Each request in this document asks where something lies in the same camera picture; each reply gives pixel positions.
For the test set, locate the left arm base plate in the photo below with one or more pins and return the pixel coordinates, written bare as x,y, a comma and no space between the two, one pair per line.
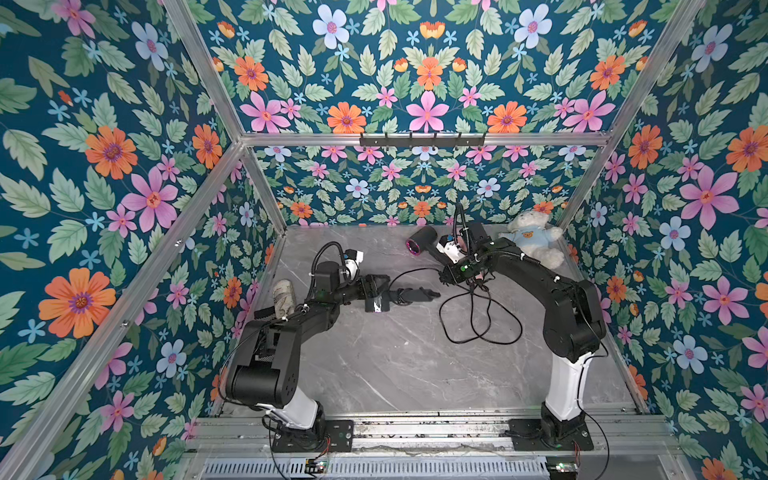
327,436

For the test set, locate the small green circuit board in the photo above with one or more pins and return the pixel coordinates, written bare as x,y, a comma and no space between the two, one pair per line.
315,467

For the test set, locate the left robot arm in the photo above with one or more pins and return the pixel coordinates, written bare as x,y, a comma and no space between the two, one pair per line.
264,371

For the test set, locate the dark grey hair dryer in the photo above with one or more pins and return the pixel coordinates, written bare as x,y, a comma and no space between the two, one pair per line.
402,295
424,241

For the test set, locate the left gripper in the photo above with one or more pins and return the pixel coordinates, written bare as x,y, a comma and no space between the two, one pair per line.
370,293

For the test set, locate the white teddy bear blue shirt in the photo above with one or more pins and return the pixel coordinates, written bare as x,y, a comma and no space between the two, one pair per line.
532,233

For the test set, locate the black hook rail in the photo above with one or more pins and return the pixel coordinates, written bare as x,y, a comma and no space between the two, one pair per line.
401,141

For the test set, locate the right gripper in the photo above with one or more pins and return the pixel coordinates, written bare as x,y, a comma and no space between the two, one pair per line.
453,267

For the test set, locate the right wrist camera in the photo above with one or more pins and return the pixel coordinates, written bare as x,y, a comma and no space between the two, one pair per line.
451,248

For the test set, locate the white slotted vent strip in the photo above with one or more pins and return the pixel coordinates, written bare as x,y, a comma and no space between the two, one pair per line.
378,468

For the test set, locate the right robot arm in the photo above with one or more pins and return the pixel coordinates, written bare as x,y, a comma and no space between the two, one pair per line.
573,325

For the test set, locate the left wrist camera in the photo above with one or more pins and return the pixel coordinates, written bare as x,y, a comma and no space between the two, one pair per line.
352,261

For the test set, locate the rolled beige cloth bundle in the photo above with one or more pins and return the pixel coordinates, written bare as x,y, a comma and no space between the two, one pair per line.
284,299

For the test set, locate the black white striped sock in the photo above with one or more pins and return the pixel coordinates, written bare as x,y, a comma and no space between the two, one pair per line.
264,315

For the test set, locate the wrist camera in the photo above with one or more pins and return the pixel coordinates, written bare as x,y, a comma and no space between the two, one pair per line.
451,248
352,261

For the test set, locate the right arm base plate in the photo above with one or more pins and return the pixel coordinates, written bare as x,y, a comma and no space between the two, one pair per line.
549,435

